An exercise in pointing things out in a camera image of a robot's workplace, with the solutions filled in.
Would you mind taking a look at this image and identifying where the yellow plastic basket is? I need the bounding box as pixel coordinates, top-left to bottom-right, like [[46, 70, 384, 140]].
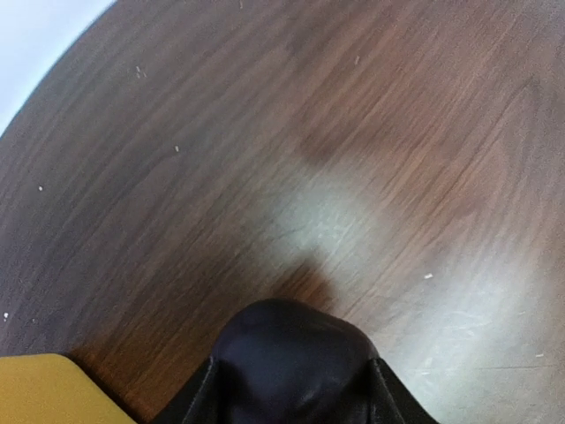
[[1, 353, 133, 423]]

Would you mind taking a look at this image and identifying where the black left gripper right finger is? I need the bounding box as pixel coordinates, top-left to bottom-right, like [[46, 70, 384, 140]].
[[368, 358, 439, 424]]

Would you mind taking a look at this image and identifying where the purple toy eggplant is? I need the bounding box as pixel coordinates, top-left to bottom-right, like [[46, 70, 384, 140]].
[[212, 299, 377, 423]]

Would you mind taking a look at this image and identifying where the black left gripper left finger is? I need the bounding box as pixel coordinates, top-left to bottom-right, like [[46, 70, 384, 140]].
[[152, 357, 229, 424]]

